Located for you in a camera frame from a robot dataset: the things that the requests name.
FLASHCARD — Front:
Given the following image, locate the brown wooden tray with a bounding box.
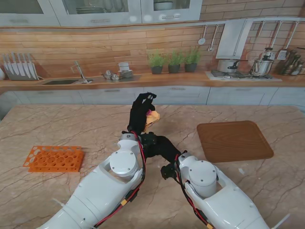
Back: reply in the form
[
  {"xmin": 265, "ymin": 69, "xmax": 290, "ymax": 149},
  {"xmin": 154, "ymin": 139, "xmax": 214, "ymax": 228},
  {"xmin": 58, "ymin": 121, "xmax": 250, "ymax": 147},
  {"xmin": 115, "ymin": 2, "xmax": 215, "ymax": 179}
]
[{"xmin": 196, "ymin": 120, "xmax": 274, "ymax": 164}]

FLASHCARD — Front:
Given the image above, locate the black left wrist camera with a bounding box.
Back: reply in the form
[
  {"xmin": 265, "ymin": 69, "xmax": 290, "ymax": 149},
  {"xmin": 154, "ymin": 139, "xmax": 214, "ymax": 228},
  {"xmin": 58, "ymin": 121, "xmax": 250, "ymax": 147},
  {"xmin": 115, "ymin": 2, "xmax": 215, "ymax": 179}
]
[{"xmin": 140, "ymin": 133, "xmax": 158, "ymax": 146}]

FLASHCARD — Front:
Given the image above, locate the red black arm cable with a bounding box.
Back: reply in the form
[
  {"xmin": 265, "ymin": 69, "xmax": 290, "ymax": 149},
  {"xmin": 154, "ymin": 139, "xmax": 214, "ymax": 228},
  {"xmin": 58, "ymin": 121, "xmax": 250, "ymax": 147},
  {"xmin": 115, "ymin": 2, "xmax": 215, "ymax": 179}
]
[
  {"xmin": 175, "ymin": 155, "xmax": 213, "ymax": 229},
  {"xmin": 94, "ymin": 131, "xmax": 147, "ymax": 229}
]

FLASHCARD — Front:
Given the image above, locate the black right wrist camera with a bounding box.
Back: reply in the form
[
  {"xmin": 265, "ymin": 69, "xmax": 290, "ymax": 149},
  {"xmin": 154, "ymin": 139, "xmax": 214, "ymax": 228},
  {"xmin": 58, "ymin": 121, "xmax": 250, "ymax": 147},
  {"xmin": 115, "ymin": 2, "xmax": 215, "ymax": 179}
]
[{"xmin": 161, "ymin": 163, "xmax": 179, "ymax": 180}]

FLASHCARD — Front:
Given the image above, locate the printed kitchen backdrop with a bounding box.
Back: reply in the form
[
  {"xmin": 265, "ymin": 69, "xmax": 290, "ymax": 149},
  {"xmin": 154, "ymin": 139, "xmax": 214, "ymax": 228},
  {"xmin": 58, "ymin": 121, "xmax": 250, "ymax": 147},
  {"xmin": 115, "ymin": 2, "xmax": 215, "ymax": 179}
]
[{"xmin": 0, "ymin": 0, "xmax": 305, "ymax": 107}]

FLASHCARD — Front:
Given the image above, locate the orange test tube rack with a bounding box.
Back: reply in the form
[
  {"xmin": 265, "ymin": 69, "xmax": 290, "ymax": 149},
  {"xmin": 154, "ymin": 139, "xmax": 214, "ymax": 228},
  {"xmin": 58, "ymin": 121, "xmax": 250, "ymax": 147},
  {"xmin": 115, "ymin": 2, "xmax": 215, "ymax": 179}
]
[{"xmin": 22, "ymin": 145, "xmax": 85, "ymax": 173}]

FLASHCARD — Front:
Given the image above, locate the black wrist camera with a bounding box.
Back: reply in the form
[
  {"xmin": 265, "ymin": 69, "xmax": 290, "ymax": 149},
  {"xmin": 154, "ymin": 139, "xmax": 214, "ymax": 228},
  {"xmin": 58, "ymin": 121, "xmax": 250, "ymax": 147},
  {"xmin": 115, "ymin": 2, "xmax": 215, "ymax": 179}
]
[
  {"xmin": 161, "ymin": 163, "xmax": 179, "ymax": 180},
  {"xmin": 140, "ymin": 133, "xmax": 158, "ymax": 146}
]

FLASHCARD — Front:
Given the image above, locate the red black right arm cable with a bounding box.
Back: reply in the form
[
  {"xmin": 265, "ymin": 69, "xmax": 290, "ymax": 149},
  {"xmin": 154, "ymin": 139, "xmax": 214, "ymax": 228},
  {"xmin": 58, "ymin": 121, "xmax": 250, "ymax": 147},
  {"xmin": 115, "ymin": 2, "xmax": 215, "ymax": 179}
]
[{"xmin": 175, "ymin": 155, "xmax": 213, "ymax": 229}]

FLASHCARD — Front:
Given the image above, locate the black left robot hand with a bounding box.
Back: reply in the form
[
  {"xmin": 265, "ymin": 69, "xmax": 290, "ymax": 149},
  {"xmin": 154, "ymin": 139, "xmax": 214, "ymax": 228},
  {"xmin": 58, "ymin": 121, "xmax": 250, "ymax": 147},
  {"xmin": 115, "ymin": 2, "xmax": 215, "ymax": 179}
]
[{"xmin": 127, "ymin": 92, "xmax": 158, "ymax": 134}]

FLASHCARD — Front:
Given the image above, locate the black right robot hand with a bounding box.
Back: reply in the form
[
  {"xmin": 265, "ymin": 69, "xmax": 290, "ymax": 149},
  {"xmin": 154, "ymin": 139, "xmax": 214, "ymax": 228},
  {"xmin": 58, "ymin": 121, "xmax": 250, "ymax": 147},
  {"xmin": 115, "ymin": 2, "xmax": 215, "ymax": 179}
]
[{"xmin": 144, "ymin": 135, "xmax": 182, "ymax": 165}]

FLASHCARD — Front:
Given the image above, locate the red black left arm cable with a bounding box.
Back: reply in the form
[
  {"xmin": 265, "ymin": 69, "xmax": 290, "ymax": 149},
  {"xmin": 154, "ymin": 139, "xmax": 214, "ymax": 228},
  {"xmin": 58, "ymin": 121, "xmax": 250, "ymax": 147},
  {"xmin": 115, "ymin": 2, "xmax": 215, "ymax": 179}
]
[{"xmin": 94, "ymin": 131, "xmax": 147, "ymax": 229}]

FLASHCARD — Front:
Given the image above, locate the orange cloth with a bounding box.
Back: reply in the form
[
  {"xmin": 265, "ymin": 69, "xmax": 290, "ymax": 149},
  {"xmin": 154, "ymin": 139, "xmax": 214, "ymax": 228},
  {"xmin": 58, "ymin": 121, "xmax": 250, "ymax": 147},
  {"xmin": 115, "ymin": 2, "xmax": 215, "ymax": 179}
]
[{"xmin": 144, "ymin": 109, "xmax": 161, "ymax": 132}]

